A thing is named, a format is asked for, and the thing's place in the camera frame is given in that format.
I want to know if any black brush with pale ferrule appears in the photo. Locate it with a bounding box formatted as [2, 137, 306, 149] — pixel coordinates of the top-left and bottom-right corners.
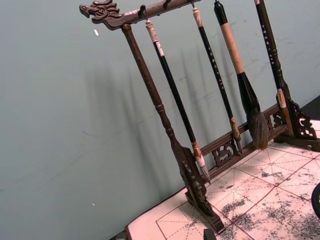
[253, 0, 293, 127]

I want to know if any white gridded ink-stained mat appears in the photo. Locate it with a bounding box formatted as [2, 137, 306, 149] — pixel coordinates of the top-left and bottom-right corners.
[124, 141, 320, 240]

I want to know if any round black dish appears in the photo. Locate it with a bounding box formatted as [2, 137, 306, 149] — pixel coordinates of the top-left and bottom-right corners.
[309, 181, 320, 219]

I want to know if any large tan-handled calligraphy brush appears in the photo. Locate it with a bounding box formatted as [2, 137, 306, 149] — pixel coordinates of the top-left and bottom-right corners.
[213, 0, 270, 151]

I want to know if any thin black brush with lettering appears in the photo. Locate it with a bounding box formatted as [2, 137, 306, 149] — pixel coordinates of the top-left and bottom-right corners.
[191, 6, 244, 155]

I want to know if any black brush with white cap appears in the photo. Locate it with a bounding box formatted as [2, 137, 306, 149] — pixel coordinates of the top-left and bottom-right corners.
[145, 19, 211, 184]

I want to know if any dark carved wooden brush rack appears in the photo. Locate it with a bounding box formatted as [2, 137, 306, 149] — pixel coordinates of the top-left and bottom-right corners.
[79, 0, 320, 235]

